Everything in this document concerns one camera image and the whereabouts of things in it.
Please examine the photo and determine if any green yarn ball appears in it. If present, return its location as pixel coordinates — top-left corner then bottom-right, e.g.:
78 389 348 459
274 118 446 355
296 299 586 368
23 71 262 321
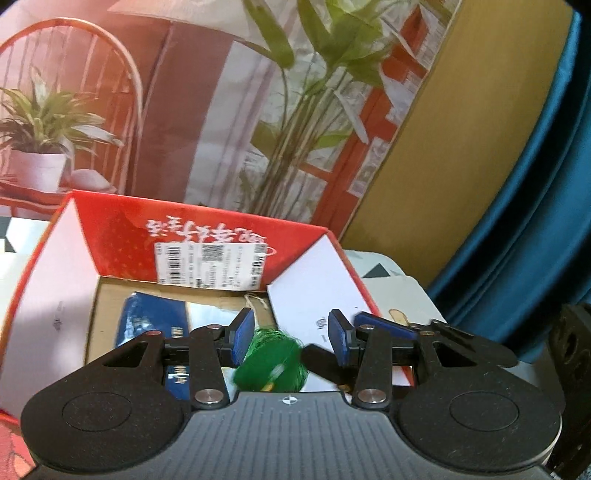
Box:
232 328 308 393

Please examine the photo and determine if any blue cotton pad package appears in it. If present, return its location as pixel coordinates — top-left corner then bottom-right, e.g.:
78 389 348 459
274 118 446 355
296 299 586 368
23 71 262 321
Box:
114 292 189 400

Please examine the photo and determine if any printed living room backdrop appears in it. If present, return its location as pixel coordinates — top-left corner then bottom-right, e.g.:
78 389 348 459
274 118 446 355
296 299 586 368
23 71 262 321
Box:
1 1 460 233

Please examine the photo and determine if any red strawberry cardboard box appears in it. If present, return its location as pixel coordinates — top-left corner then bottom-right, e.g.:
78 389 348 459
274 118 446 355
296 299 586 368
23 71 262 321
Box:
0 188 417 416

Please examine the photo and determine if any teal curtain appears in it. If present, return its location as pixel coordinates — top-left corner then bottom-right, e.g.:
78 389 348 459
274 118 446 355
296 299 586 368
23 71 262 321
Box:
427 1 590 362

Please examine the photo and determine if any wooden wall panel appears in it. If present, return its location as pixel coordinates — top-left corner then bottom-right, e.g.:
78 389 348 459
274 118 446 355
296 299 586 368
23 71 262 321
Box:
342 1 572 284

